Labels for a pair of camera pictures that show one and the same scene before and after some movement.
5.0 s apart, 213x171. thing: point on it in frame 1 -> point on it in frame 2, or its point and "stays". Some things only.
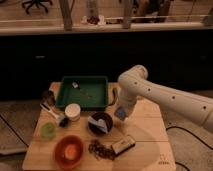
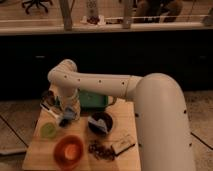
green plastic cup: (48, 130) stays
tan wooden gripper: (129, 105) -> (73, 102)
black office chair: (36, 3) stays
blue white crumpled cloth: (99, 123) stays
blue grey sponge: (120, 112) -> (69, 113)
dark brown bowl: (107, 122) stays
